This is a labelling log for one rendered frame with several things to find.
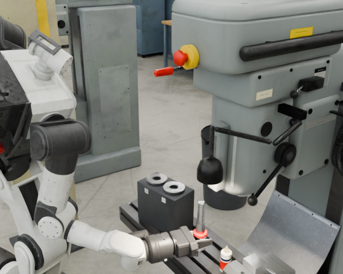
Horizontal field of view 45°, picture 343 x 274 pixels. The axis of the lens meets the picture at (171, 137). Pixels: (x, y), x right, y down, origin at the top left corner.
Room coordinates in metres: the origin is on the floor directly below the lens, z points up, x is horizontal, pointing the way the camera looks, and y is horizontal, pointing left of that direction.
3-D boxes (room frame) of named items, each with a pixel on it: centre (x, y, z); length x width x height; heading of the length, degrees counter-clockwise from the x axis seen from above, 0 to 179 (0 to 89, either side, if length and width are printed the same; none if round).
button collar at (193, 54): (1.02, -0.04, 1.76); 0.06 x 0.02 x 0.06; 36
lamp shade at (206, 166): (0.99, -0.11, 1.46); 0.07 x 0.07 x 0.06
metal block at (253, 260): (1.08, -0.28, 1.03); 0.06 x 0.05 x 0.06; 34
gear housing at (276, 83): (1.18, -0.26, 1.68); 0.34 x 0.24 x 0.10; 126
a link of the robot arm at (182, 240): (1.08, -0.01, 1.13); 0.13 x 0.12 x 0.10; 20
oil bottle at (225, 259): (1.19, -0.20, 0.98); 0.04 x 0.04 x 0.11
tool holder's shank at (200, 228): (1.11, -0.10, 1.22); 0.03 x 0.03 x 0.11
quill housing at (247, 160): (1.16, -0.23, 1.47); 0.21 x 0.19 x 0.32; 36
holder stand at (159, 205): (1.48, 0.03, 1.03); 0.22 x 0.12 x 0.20; 47
